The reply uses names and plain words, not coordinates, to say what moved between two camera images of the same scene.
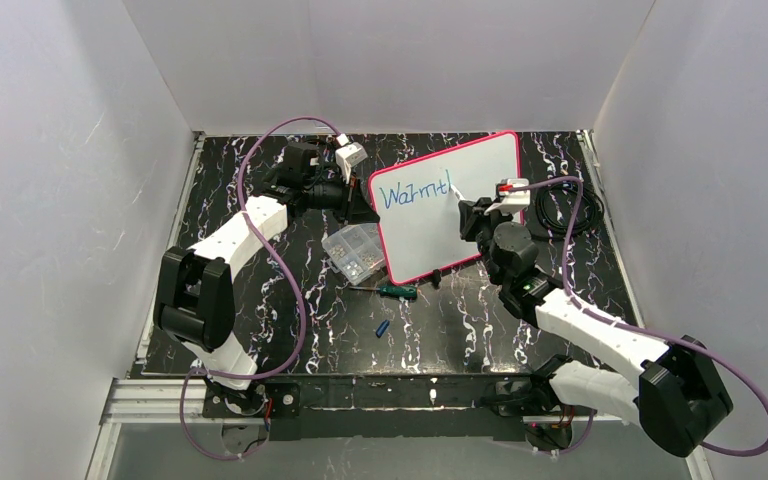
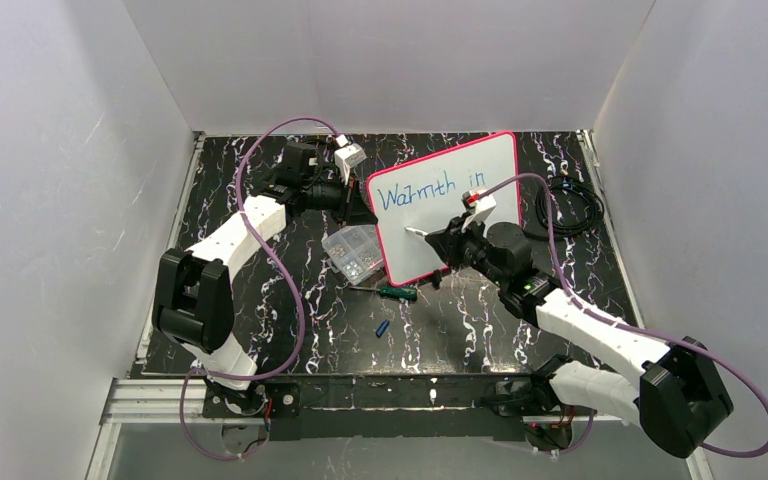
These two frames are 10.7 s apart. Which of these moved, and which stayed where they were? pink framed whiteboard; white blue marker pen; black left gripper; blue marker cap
Moved: white blue marker pen
Stayed: black left gripper; pink framed whiteboard; blue marker cap
